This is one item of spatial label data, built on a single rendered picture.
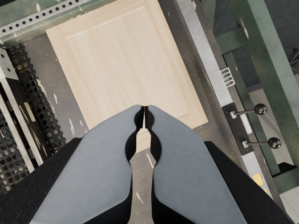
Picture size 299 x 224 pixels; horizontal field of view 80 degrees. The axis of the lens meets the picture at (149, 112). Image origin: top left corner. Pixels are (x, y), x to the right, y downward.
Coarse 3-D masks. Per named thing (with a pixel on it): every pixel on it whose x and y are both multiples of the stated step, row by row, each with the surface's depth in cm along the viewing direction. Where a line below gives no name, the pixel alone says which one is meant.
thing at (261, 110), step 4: (260, 104) 57; (264, 104) 57; (256, 108) 58; (260, 108) 57; (264, 108) 57; (232, 112) 66; (236, 112) 66; (240, 112) 64; (244, 112) 63; (248, 112) 62; (256, 112) 58; (260, 112) 57; (264, 112) 57; (232, 116) 66
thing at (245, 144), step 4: (244, 140) 67; (268, 140) 59; (272, 140) 58; (276, 140) 57; (280, 140) 58; (244, 144) 67; (248, 144) 66; (252, 144) 65; (256, 144) 63; (260, 144) 62; (264, 144) 61; (268, 144) 59; (272, 144) 58; (276, 144) 57; (280, 144) 57; (276, 148) 58
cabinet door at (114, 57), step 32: (128, 0) 68; (64, 32) 68; (96, 32) 69; (128, 32) 69; (160, 32) 69; (64, 64) 68; (96, 64) 69; (128, 64) 69; (160, 64) 70; (96, 96) 69; (128, 96) 69; (160, 96) 70; (192, 96) 70; (192, 128) 70
